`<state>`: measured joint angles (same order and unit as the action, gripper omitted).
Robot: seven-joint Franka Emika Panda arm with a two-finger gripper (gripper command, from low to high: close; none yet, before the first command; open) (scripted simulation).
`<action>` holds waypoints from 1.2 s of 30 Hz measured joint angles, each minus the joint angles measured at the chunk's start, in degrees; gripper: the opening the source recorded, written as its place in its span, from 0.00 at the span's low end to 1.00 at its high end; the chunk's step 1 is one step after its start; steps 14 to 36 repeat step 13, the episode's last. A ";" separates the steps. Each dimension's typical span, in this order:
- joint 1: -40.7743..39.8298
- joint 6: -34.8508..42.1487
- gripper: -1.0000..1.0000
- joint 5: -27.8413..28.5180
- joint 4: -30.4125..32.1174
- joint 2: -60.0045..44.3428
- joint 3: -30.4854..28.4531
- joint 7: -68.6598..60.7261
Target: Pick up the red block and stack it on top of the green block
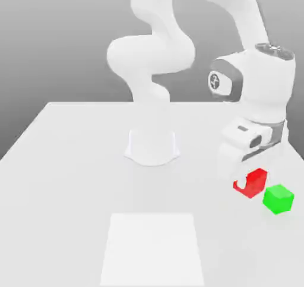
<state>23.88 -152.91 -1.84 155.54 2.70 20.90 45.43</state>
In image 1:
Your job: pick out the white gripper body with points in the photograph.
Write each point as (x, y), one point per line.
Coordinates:
(234, 159)

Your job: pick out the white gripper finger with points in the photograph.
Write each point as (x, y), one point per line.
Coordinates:
(241, 181)

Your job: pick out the small red cube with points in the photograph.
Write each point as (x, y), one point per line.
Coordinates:
(256, 182)

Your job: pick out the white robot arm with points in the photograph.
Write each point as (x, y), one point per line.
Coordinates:
(152, 58)

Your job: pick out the small green cube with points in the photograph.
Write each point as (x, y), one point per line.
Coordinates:
(277, 199)

